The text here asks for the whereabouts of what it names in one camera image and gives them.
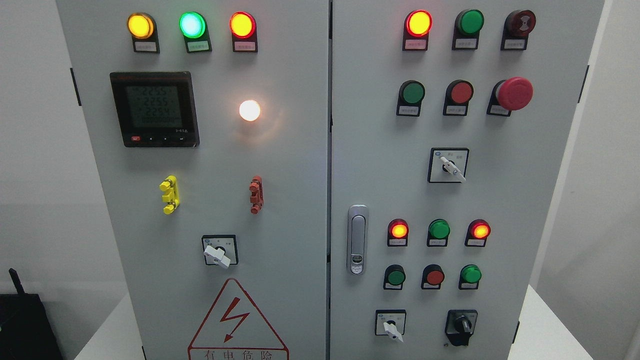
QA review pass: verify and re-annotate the red push button lower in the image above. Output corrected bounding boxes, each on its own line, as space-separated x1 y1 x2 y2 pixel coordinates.
421 264 445 290

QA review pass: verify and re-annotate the red lit indicator lower left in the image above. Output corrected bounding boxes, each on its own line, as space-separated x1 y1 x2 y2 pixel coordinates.
387 218 409 248

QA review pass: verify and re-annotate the black device with antenna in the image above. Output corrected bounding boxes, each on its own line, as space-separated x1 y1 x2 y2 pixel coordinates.
0 268 63 360

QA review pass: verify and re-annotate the green push button upper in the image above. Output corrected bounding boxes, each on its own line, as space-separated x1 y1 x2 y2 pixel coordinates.
396 80 426 117

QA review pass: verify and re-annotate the red lit indicator door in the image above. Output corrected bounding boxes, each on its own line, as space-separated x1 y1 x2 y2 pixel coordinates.
402 9 433 51
230 11 258 53

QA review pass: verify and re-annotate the green push button lower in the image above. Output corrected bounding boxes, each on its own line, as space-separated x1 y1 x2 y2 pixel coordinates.
382 264 406 290

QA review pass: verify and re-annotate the yellow indicator light top left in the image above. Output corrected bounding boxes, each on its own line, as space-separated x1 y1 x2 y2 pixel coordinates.
126 12 160 54

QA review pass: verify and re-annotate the red emergency stop button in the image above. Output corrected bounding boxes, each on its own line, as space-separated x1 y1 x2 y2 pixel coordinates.
486 76 534 117

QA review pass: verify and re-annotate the white selector switch bottom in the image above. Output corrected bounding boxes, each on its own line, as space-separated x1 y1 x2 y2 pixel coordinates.
374 309 407 343

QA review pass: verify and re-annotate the white selector switch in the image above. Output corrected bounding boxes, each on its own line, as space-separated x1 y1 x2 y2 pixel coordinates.
374 309 407 343
427 147 470 183

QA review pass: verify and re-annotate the green push button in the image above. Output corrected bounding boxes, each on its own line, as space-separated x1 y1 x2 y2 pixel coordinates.
382 264 406 290
396 80 426 117

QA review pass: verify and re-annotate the red push button upper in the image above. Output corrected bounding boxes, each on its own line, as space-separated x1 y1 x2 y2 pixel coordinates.
442 79 474 117

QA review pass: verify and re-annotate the red terminal connector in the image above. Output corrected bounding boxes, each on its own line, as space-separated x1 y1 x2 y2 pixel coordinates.
249 175 265 215

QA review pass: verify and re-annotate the green indicator bottom right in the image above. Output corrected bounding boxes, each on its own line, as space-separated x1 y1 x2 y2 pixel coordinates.
458 264 482 290

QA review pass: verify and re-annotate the grey right cabinet door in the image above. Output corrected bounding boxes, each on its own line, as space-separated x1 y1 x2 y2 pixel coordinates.
329 0 605 360

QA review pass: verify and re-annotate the white selector switch upper right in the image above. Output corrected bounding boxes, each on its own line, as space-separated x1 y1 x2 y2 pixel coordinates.
427 147 470 183

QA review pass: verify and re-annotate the white selector switch left door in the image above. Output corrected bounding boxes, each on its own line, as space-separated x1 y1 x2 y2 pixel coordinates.
201 234 239 269

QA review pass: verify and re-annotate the black digital power meter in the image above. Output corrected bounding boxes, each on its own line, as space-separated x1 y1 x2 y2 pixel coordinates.
109 71 200 148

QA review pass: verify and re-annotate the red indicator lower right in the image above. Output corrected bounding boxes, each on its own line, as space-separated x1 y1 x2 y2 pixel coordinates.
465 219 491 248

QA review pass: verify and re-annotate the white lit indicator light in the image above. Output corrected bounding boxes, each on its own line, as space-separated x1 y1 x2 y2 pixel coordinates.
238 99 262 122

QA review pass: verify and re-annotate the red lit indicator left door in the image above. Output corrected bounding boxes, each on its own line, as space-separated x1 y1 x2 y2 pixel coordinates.
230 11 258 53

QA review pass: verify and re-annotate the green indicator lower middle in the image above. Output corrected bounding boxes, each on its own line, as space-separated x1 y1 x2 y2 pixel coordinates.
427 218 451 248

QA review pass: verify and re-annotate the yellow terminal connector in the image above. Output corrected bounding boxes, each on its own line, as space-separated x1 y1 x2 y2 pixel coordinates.
158 175 180 215

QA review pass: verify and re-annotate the red electric warning sticker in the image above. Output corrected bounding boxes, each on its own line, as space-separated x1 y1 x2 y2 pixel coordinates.
187 278 290 360

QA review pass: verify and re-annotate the dark red buzzer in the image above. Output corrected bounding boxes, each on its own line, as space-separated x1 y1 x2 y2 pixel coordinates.
500 9 537 51

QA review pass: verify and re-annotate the grey left cabinet door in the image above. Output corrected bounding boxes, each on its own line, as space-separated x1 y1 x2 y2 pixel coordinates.
57 0 329 360

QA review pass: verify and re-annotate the silver door handle lock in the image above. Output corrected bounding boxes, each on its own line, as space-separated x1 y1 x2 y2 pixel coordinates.
346 204 370 275

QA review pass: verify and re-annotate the red push button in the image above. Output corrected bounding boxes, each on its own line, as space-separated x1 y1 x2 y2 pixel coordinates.
421 264 445 290
442 79 474 117

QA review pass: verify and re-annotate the grey cabinet door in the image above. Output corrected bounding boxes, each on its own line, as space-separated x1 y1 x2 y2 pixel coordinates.
57 0 329 360
329 0 605 360

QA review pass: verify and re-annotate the red lit indicator right door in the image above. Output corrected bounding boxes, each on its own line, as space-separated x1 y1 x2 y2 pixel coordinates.
402 9 433 51

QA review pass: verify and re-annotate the green indicator top right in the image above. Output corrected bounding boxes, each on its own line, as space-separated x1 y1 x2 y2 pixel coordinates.
451 9 485 51

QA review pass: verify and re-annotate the green lit indicator light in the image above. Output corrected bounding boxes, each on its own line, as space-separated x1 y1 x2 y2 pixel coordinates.
178 11 213 54

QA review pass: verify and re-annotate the black knob selector switch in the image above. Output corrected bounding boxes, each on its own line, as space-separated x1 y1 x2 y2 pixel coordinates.
445 309 478 347

